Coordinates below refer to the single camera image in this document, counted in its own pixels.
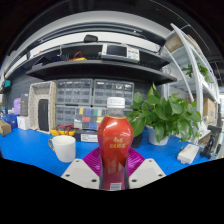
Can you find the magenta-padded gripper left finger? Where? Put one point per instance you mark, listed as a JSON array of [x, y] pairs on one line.
[[80, 173]]

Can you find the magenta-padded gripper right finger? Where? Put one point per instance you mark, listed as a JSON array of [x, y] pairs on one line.
[[146, 173]]

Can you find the red drink bottle white cap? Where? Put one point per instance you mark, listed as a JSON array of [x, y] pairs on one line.
[[115, 140]]

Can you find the black case with white label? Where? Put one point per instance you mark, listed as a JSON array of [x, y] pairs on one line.
[[88, 137]]

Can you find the white adapter block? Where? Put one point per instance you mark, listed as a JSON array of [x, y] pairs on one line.
[[187, 154]]

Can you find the yellow clamp meter red leads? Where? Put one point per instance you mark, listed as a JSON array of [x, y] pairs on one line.
[[61, 131]]

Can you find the clear plastic drawer cabinet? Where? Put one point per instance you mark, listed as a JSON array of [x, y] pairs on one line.
[[113, 91], [74, 91], [65, 116]]

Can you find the green potted plant white pot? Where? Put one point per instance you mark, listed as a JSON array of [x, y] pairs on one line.
[[166, 113]]

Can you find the black speaker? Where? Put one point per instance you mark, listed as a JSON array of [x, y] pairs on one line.
[[43, 115]]

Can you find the black stand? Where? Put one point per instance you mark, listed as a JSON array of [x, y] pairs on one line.
[[210, 143]]

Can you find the small white box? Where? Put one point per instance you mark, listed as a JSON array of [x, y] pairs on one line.
[[23, 122]]

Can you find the white perforated basket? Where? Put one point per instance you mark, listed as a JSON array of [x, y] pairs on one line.
[[32, 106]]

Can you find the blue box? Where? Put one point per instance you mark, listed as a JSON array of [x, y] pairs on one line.
[[10, 120]]

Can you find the brown cardboard box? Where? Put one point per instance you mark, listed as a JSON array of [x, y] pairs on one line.
[[4, 128]]

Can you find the grey box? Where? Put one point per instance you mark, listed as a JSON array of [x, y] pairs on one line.
[[24, 105]]

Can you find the purple container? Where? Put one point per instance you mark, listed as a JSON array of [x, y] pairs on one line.
[[17, 106]]

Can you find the dark overhead desk shelf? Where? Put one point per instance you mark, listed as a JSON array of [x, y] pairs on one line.
[[100, 70]]

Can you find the white shelf unit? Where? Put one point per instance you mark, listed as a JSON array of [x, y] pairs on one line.
[[198, 73]]

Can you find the yellow multimeter with red leads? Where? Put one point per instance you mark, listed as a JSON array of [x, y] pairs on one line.
[[78, 59]]

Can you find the white oscilloscope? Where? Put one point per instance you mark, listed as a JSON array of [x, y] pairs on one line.
[[116, 51]]

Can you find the small black device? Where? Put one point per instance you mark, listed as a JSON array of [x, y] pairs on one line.
[[90, 38]]

